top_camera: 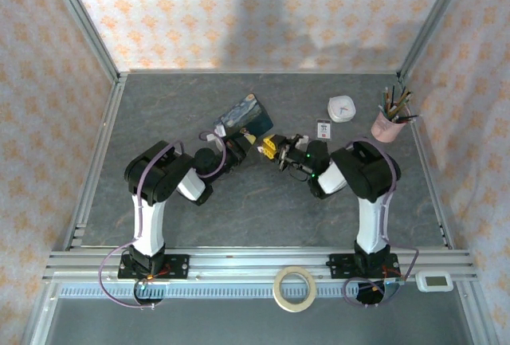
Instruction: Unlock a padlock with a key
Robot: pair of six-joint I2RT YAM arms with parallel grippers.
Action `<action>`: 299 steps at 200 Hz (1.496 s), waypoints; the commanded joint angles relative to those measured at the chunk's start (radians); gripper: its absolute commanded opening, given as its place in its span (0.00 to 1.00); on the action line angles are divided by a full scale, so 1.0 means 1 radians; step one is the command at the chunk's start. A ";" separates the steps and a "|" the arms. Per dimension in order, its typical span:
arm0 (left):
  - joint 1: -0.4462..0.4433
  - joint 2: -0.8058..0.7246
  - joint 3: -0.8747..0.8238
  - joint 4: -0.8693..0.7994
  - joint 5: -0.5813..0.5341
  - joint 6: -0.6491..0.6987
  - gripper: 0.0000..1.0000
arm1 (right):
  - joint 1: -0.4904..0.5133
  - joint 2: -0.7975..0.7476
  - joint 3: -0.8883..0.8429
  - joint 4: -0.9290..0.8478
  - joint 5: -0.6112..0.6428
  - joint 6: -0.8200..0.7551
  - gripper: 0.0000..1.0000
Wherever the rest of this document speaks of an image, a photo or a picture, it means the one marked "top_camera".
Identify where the small padlock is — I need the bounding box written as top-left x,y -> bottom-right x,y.
256,134 -> 281,161

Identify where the starry night painted tin box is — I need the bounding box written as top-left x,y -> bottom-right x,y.
213,93 -> 276,141

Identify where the small badge card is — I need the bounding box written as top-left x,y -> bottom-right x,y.
316,120 -> 334,140

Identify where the white square desk clock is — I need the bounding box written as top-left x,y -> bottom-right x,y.
327,96 -> 357,124

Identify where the pink pencil cup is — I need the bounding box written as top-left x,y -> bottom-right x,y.
371,108 -> 405,143

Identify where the yellow pencil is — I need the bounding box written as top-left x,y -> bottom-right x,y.
391,89 -> 413,114

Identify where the masking tape roll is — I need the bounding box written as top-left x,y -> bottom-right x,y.
272,265 -> 319,314

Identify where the white digital display device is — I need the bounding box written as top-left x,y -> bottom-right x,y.
414,271 -> 454,294

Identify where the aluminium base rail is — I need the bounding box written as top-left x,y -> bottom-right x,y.
42,247 -> 478,283

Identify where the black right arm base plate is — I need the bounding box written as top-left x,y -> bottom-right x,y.
328,253 -> 400,281

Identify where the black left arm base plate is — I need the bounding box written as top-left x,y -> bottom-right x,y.
118,253 -> 190,281

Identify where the aluminium side rail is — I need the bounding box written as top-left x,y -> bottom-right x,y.
63,73 -> 129,251
397,73 -> 456,251

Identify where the grey slotted cable duct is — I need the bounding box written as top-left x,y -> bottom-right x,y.
58,282 -> 399,299

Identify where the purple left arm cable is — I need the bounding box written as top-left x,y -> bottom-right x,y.
97,130 -> 229,310

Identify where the aluminium frame post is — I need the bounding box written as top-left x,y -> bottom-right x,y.
42,0 -> 122,81
397,0 -> 476,81

